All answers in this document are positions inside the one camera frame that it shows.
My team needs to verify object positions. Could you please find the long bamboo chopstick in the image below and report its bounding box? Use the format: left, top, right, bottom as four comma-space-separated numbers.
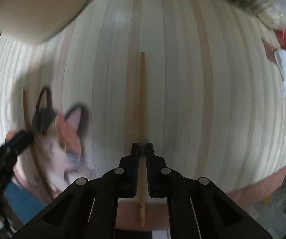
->
22, 87, 53, 201
138, 52, 146, 228

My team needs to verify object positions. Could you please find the white powder bag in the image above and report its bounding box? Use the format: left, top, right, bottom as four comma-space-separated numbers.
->
256, 0, 286, 30

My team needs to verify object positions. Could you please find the beige ribbed utensil canister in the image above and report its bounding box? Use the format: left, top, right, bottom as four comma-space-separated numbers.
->
0, 0, 87, 45

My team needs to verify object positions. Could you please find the striped cat tablecloth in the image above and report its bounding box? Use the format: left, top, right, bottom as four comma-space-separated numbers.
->
0, 0, 286, 208

